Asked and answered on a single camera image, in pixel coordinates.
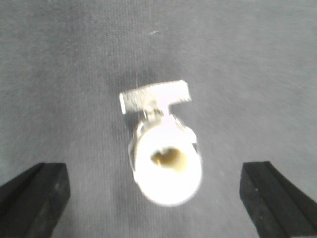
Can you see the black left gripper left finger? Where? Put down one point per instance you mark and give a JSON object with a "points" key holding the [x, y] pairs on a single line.
{"points": [[31, 204]]}

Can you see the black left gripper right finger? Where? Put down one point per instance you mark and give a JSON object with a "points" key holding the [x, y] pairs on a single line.
{"points": [[277, 208]]}

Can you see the black conveyor belt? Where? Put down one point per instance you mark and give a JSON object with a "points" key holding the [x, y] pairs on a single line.
{"points": [[251, 68]]}

